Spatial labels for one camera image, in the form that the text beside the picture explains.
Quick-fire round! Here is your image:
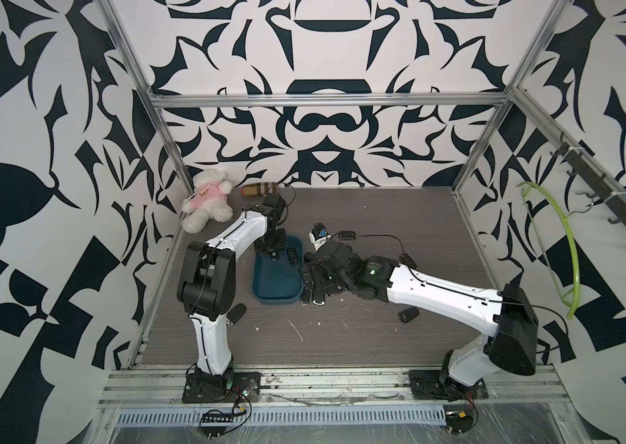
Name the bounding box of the teal plastic storage box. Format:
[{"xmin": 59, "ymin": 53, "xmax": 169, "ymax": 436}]
[{"xmin": 252, "ymin": 235, "xmax": 304, "ymax": 305}]

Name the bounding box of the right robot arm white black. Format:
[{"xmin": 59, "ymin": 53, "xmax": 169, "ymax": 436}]
[{"xmin": 300, "ymin": 240, "xmax": 539, "ymax": 392}]

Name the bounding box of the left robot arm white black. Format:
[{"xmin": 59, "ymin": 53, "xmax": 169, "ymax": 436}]
[{"xmin": 178, "ymin": 205, "xmax": 286, "ymax": 377}]

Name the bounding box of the black flip key silver end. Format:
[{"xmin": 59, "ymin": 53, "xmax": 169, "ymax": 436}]
[{"xmin": 301, "ymin": 285, "xmax": 312, "ymax": 305}]

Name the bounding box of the brown checkered pouch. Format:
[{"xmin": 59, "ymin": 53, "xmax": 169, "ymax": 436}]
[{"xmin": 241, "ymin": 182, "xmax": 279, "ymax": 198}]

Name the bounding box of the white teddy bear pink shirt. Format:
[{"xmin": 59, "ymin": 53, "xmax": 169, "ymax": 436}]
[{"xmin": 181, "ymin": 168, "xmax": 233, "ymax": 234}]

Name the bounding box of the black connector block left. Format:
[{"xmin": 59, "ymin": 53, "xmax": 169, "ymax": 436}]
[{"xmin": 198, "ymin": 410, "xmax": 236, "ymax": 438}]

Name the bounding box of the black connector block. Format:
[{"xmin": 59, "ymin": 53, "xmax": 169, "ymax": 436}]
[
  {"xmin": 445, "ymin": 411, "xmax": 476, "ymax": 436},
  {"xmin": 198, "ymin": 410, "xmax": 236, "ymax": 438}
]

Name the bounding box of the black connector block right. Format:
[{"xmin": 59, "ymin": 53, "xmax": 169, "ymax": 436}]
[{"xmin": 445, "ymin": 411, "xmax": 476, "ymax": 436}]

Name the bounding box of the green plastic hanger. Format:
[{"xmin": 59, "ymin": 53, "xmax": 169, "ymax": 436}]
[{"xmin": 518, "ymin": 181, "xmax": 582, "ymax": 320}]

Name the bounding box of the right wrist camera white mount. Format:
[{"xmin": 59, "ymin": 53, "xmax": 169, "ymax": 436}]
[{"xmin": 309, "ymin": 223, "xmax": 331, "ymax": 251}]

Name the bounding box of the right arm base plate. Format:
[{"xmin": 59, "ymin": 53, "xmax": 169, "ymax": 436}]
[{"xmin": 408, "ymin": 370, "xmax": 489, "ymax": 401}]

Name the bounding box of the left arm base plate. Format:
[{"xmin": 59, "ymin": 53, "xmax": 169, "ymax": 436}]
[{"xmin": 181, "ymin": 368, "xmax": 261, "ymax": 404}]

